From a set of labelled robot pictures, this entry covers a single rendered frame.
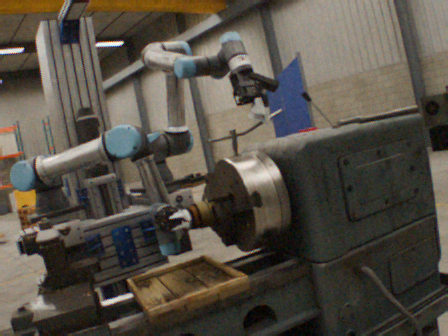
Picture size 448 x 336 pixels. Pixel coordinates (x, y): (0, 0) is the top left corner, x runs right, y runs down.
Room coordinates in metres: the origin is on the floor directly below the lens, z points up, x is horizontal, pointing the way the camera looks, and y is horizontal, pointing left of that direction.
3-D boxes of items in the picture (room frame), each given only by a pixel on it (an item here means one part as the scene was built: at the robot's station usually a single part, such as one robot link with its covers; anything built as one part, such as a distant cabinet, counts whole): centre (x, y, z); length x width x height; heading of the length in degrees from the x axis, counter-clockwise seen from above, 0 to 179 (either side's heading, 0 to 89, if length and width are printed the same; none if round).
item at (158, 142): (1.89, 0.45, 1.33); 0.13 x 0.12 x 0.14; 126
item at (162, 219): (1.33, 0.31, 1.08); 0.12 x 0.09 x 0.08; 26
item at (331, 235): (1.53, -0.30, 1.06); 0.59 x 0.48 x 0.39; 116
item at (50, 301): (1.08, 0.62, 0.95); 0.43 x 0.17 x 0.05; 26
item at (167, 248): (1.50, 0.37, 0.98); 0.11 x 0.08 x 0.11; 1
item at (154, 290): (1.22, 0.29, 0.89); 0.36 x 0.30 x 0.04; 26
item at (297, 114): (8.16, -0.83, 1.18); 4.12 x 0.80 x 2.35; 4
